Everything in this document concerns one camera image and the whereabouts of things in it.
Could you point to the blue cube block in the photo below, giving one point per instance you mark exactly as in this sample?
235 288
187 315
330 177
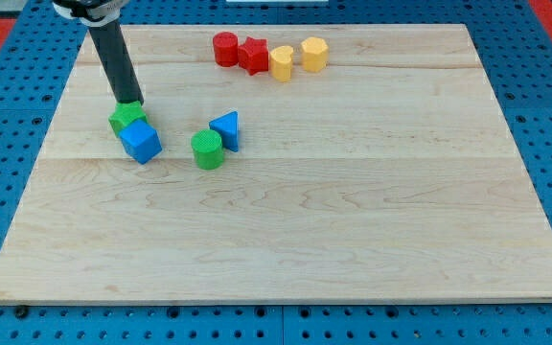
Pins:
140 141

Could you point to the green star block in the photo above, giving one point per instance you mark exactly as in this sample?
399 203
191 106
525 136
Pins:
125 114

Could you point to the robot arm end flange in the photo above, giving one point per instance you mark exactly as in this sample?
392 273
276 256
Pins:
91 13

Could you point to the red star block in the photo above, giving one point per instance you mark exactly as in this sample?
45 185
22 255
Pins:
253 55

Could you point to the light wooden board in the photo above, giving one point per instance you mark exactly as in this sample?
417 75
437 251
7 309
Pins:
389 177

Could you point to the blue triangle block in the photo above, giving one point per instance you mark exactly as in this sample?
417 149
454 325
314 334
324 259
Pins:
227 126

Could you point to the green cylinder block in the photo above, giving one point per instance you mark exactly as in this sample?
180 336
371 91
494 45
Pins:
207 149

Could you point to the yellow heart block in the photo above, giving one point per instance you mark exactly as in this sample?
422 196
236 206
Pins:
281 63

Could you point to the yellow hexagon block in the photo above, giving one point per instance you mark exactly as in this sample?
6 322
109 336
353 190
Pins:
315 54

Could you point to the red cylinder block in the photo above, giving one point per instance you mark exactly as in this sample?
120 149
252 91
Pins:
225 47

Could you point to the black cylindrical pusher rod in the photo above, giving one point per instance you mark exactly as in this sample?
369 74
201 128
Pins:
114 56

